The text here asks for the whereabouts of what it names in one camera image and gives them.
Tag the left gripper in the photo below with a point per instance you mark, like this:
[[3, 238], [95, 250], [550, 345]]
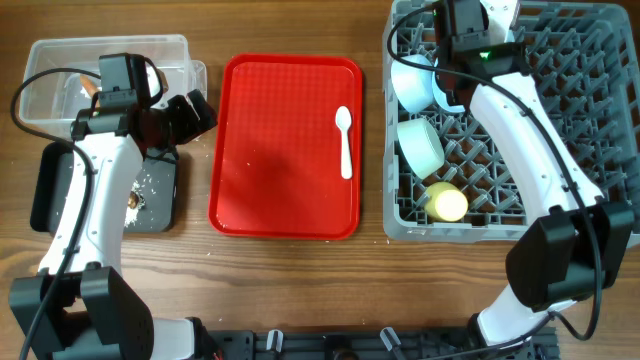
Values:
[[190, 125]]

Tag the brown food scrap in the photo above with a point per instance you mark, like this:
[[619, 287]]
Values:
[[135, 200]]

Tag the orange carrot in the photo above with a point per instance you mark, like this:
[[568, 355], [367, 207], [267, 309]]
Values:
[[89, 87]]

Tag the white rice pile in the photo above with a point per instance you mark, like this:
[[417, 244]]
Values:
[[131, 216]]

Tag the white plastic spoon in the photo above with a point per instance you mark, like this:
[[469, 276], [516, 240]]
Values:
[[343, 122]]

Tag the light blue rice bowl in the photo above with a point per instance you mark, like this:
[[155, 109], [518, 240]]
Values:
[[412, 86]]

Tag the green bowl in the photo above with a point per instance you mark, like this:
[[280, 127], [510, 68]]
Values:
[[421, 146]]

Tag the light blue plate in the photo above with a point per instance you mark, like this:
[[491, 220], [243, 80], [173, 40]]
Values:
[[439, 98]]

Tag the yellow cup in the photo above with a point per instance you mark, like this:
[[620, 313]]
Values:
[[445, 202]]

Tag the white tissue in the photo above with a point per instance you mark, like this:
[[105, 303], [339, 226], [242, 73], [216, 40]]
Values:
[[156, 83]]

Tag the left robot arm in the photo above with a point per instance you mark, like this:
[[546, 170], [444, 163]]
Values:
[[78, 305]]

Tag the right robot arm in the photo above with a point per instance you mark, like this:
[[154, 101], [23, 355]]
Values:
[[575, 241]]

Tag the grey dishwasher rack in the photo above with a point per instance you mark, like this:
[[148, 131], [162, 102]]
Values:
[[587, 75]]

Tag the black plastic tray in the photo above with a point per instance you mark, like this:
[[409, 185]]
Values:
[[158, 178]]

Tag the red serving tray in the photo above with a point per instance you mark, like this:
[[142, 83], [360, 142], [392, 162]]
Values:
[[276, 168]]

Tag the clear plastic bin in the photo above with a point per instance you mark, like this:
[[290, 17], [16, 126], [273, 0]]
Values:
[[51, 103]]

